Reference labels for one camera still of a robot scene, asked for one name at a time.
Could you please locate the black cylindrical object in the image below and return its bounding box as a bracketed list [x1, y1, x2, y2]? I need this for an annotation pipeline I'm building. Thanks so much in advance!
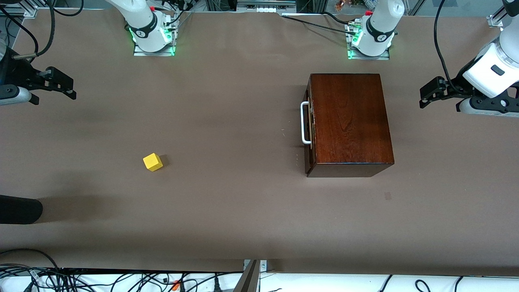
[0, 195, 43, 225]

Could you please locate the grey metal device box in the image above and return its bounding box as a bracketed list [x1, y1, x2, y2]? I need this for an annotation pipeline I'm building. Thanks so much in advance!
[237, 0, 296, 13]

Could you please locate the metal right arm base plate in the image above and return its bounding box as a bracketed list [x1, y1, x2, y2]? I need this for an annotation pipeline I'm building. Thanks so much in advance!
[133, 12, 176, 56]

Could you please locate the aluminium frame profile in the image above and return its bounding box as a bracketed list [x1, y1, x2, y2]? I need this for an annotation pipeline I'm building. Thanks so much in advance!
[487, 12, 507, 29]
[0, 0, 40, 19]

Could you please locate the wooden drawer with white handle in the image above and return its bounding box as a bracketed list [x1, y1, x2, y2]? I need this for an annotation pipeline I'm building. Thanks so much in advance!
[300, 77, 316, 176]

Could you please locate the black cable on table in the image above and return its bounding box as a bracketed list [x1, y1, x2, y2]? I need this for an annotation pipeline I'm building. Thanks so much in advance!
[282, 15, 354, 34]

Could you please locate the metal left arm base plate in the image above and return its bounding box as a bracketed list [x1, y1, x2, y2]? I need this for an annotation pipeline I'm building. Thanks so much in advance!
[347, 24, 390, 60]

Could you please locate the yellow block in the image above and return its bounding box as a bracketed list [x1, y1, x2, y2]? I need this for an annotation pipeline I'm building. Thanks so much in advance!
[143, 153, 163, 172]

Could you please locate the dark wooden cabinet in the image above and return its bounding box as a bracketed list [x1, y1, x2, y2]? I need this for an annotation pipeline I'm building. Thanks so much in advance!
[305, 73, 395, 178]

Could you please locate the aluminium frame strut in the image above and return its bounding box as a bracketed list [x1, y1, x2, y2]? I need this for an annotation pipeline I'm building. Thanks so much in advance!
[233, 260, 267, 292]

